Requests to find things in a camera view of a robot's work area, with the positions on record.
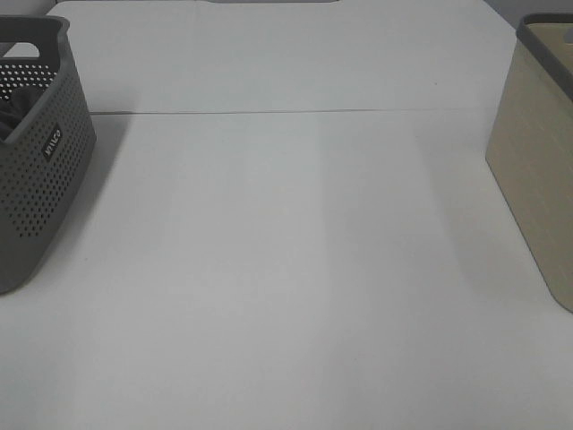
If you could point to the dark grey towel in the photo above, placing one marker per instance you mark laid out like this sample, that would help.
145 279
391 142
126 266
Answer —
16 108

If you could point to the grey perforated plastic basket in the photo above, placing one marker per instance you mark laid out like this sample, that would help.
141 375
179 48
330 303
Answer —
45 158

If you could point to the beige plastic basket grey rim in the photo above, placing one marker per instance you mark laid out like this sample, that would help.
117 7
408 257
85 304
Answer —
530 147

